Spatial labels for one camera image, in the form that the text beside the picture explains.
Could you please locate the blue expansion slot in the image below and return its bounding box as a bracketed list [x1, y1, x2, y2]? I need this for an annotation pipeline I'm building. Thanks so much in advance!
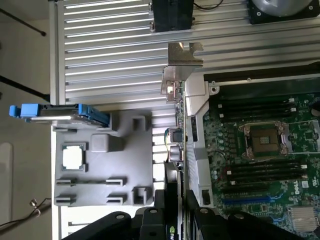
[222, 196, 272, 205]

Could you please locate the long black expansion slot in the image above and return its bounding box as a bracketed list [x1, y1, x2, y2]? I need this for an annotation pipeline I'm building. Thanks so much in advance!
[221, 186, 268, 196]

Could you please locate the grey parts rack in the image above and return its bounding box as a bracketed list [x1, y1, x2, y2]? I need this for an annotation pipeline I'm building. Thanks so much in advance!
[51, 109, 155, 208]

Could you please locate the black RAM slot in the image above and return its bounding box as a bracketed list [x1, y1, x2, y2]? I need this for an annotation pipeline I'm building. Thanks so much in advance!
[226, 172, 310, 187]
[219, 107, 297, 120]
[217, 98, 296, 111]
[223, 161, 309, 175]

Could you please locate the silver CPU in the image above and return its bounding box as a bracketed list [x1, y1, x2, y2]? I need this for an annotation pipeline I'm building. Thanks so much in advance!
[61, 146, 85, 170]

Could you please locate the green motherboard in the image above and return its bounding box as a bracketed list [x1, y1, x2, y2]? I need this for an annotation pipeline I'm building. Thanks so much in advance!
[204, 92, 320, 240]

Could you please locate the open grey PC case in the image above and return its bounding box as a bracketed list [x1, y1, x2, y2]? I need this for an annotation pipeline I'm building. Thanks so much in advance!
[186, 59, 320, 240]

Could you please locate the silver chipset heatsink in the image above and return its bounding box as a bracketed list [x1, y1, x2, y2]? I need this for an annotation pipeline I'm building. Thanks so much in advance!
[287, 206, 317, 233]

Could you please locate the CPU socket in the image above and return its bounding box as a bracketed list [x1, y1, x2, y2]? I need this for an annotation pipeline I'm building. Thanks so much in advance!
[237, 119, 291, 161]

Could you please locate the hard disk in blue carrier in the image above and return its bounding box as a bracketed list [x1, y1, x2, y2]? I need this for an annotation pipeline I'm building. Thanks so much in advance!
[8, 103, 111, 129]

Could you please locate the black fan block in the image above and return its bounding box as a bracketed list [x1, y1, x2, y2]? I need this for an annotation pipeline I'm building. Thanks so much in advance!
[149, 0, 196, 34]

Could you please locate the black tripod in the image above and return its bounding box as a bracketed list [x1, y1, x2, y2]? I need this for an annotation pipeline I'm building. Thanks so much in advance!
[0, 7, 51, 101]

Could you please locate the thin wire with clip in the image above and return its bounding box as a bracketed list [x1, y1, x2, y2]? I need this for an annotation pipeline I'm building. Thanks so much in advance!
[0, 197, 54, 228]

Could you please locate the silver socket cover frame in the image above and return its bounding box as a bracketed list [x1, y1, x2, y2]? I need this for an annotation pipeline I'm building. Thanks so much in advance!
[286, 119, 320, 155]

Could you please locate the thin black fan wire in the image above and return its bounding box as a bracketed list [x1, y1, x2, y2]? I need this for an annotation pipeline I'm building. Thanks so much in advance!
[194, 0, 226, 11]

